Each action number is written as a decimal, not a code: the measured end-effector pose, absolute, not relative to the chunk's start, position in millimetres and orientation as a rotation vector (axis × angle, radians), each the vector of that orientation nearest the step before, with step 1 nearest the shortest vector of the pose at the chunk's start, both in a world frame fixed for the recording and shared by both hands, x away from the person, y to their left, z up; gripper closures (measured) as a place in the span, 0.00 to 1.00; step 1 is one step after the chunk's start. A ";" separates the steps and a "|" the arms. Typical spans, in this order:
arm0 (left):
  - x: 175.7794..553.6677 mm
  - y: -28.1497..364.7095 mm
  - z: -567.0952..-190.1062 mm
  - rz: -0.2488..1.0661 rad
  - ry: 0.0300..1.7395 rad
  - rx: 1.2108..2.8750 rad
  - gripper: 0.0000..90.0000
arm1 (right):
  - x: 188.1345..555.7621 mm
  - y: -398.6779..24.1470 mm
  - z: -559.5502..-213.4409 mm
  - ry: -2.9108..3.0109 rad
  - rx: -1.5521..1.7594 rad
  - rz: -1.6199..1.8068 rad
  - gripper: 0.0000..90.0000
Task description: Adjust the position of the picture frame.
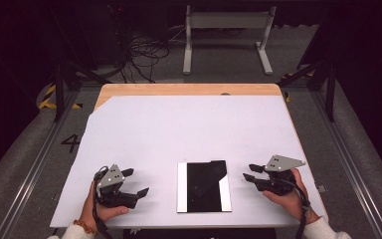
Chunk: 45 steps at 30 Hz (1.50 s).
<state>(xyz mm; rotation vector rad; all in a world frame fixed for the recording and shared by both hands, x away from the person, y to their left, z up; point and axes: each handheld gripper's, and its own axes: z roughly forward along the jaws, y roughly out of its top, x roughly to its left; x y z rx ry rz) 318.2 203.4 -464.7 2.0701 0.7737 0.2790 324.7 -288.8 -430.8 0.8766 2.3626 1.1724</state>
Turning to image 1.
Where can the white table cover sheet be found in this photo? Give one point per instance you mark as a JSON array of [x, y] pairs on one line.
[[179, 132]]

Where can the black cloth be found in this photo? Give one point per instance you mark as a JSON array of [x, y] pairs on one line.
[[205, 186]]

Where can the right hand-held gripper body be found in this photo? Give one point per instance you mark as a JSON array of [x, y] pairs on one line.
[[280, 184]]

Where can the person's right hand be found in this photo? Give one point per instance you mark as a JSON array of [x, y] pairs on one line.
[[293, 202]]

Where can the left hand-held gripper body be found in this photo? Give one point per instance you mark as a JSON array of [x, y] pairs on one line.
[[111, 177]]

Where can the yellow black hazard tape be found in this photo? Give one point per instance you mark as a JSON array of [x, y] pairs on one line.
[[288, 98], [48, 96]]

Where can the black metal stand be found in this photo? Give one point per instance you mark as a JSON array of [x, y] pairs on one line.
[[59, 89], [330, 93]]

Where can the small silver floor bracket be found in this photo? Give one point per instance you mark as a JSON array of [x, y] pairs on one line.
[[321, 188]]

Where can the white metal stand frame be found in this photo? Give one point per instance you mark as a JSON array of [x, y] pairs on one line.
[[227, 20]]

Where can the aluminium floor rail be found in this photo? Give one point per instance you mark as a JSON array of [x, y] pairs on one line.
[[33, 172], [348, 172]]

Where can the person's left hand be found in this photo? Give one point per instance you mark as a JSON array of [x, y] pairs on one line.
[[91, 212]]

